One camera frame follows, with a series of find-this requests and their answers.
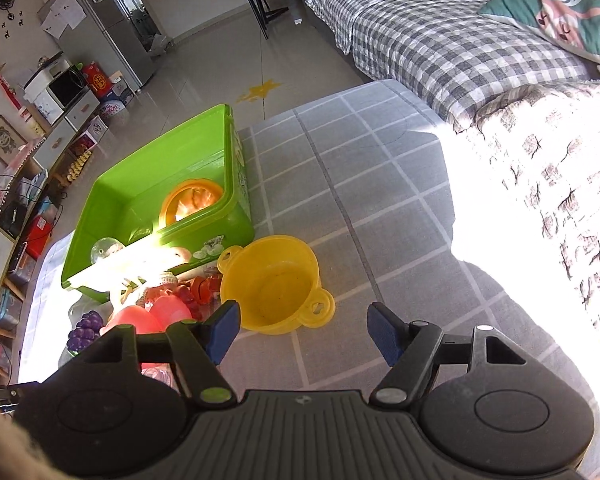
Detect pink toy pig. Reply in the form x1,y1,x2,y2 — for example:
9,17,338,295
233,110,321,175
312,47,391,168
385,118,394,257
99,287,194,336

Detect yellow toy pot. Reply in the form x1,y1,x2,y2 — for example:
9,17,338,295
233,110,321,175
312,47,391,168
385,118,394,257
216,235,336,336

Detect purple toy grapes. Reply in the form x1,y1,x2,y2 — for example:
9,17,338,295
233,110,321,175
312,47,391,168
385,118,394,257
67,310,105,356

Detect clear pink capsule ball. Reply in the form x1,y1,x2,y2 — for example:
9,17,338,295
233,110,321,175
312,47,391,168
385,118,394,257
90,237,125,264

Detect green plastic storage bin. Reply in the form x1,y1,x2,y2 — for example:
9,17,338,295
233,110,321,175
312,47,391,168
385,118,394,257
61,104,254,300

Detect white wooden tv cabinet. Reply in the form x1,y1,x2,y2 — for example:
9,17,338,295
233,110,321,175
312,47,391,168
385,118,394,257
0,88,99,339

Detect framed cartoon picture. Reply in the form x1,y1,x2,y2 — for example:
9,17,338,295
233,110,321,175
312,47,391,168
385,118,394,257
0,115,27,166

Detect red gift box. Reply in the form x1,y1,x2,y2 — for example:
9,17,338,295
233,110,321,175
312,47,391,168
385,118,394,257
81,62,114,100

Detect microwave oven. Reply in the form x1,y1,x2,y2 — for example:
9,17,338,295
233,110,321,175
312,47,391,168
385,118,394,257
24,58,85,115

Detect grey plaid sofa cover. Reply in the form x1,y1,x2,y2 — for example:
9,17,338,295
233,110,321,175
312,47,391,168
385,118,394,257
290,0,600,361

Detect silver refrigerator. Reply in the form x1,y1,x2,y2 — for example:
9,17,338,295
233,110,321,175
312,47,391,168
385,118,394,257
38,0,155,93

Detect red chili string decoration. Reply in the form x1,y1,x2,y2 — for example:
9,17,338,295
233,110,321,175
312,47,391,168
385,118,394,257
0,63,22,110

